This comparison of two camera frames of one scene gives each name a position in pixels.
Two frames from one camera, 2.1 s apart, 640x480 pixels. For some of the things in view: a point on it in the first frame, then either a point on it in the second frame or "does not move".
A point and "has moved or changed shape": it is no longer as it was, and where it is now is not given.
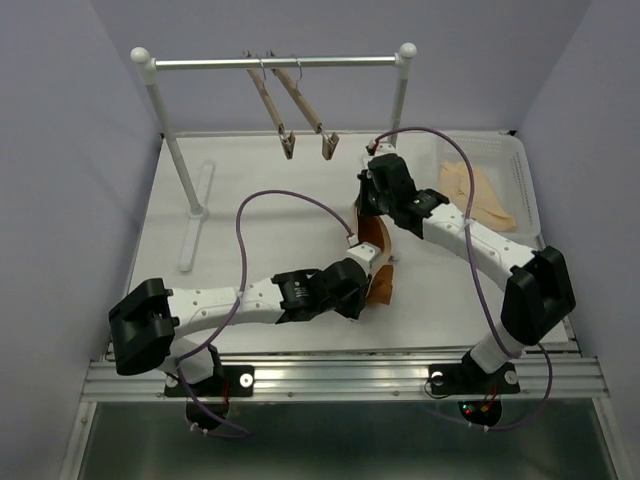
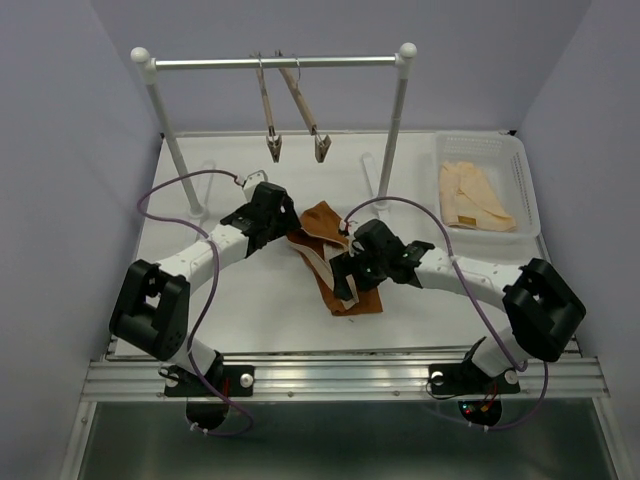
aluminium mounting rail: [359, 379] does not move
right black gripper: [363, 205] → [344, 265]
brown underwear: [372, 230] has moved or changed shape
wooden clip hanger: [295, 90] has moved or changed shape
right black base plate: [468, 379] does not move
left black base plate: [207, 402] does not move
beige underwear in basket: [455, 185] does not move
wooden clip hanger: [258, 78] has moved or changed shape
